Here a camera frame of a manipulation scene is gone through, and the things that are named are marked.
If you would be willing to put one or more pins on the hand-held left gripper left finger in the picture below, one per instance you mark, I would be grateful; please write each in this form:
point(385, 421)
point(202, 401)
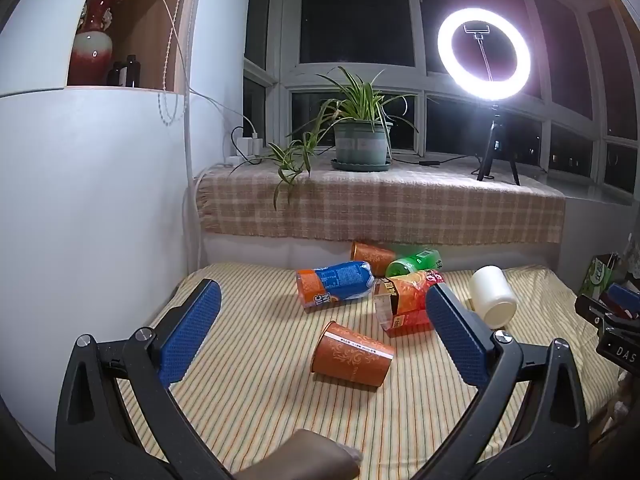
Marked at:
point(192, 330)

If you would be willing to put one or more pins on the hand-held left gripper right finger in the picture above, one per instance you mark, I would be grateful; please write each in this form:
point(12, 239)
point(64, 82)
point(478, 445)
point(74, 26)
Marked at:
point(457, 335)

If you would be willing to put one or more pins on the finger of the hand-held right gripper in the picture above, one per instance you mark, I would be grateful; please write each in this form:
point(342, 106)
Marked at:
point(622, 294)

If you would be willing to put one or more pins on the orange patterned paper cup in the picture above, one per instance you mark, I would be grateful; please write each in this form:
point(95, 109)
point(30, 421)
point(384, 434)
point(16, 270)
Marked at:
point(370, 256)
point(350, 357)

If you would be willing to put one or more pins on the white cup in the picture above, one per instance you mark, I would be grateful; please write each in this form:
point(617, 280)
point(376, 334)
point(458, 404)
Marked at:
point(492, 295)

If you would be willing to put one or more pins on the green paper bag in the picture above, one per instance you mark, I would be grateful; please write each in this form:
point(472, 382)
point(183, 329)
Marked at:
point(597, 275)

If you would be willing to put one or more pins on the red orange snack box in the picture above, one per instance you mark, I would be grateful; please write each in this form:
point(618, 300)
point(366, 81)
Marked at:
point(407, 295)

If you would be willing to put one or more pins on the blue and orange can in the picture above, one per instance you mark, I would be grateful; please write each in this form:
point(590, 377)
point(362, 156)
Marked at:
point(335, 282)

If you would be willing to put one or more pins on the plaid cloth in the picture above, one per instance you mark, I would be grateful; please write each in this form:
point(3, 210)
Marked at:
point(380, 205)

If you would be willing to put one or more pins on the brown cloth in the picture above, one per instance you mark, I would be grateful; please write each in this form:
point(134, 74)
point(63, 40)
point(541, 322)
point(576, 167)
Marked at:
point(305, 452)

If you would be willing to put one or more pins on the white charger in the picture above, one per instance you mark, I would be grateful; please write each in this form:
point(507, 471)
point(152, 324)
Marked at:
point(256, 144)
point(242, 146)

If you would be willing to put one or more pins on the black tripod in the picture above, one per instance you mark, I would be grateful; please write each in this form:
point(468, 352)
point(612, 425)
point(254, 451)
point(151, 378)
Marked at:
point(492, 145)

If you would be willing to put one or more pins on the green pot saucer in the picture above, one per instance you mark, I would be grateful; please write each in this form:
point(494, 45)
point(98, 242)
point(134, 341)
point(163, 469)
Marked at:
point(361, 166)

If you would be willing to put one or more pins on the green flower pot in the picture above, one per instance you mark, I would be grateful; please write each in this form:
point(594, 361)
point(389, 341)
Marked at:
point(361, 142)

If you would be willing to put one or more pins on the spider plant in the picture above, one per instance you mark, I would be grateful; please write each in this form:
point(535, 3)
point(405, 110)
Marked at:
point(350, 95)

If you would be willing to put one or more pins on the dark bottle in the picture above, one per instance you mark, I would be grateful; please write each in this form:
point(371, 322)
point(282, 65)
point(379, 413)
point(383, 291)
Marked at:
point(116, 74)
point(132, 71)

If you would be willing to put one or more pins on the red and white vase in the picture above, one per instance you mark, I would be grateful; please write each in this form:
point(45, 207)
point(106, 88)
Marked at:
point(90, 55)

